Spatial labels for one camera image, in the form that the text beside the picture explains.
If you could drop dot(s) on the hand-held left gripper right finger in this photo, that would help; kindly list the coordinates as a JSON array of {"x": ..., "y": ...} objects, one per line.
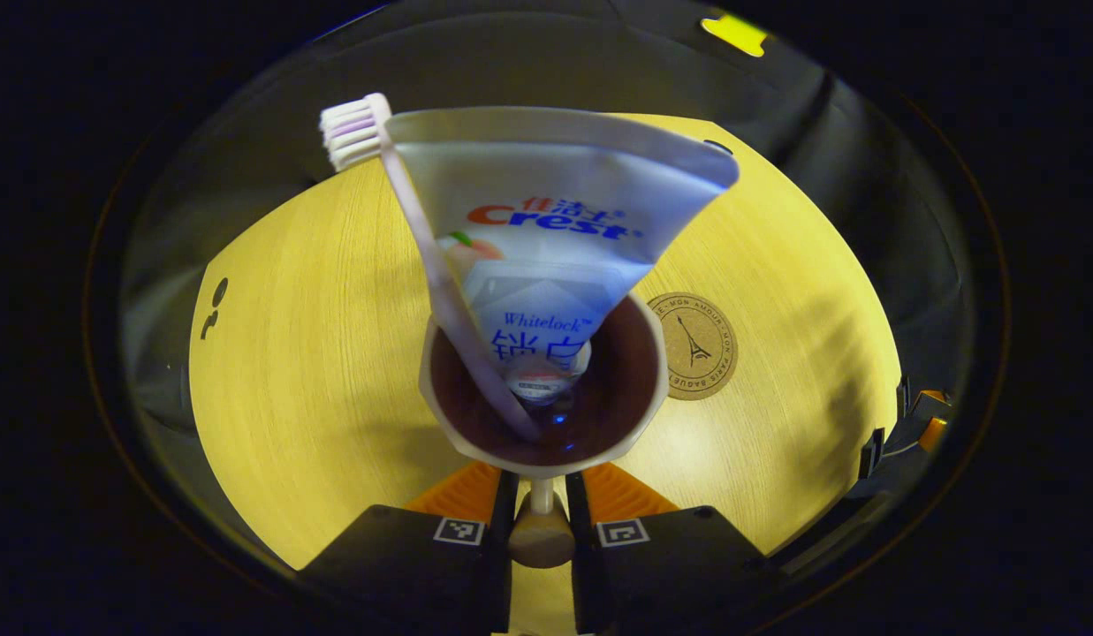
[{"x": 581, "y": 565}]

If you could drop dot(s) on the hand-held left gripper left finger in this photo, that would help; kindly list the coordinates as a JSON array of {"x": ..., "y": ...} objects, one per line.
[{"x": 502, "y": 565}]

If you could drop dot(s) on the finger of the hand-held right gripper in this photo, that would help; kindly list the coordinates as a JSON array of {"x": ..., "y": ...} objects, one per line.
[
  {"x": 877, "y": 455},
  {"x": 930, "y": 428}
]

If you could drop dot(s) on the round cork coaster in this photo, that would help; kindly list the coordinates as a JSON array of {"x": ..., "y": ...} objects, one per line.
[{"x": 701, "y": 349}]

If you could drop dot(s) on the white toothpaste tube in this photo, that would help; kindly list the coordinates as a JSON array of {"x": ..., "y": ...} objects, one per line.
[{"x": 555, "y": 177}]

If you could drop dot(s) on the black backdrop cloth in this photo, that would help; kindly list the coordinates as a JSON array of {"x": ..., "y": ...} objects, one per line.
[{"x": 511, "y": 62}]

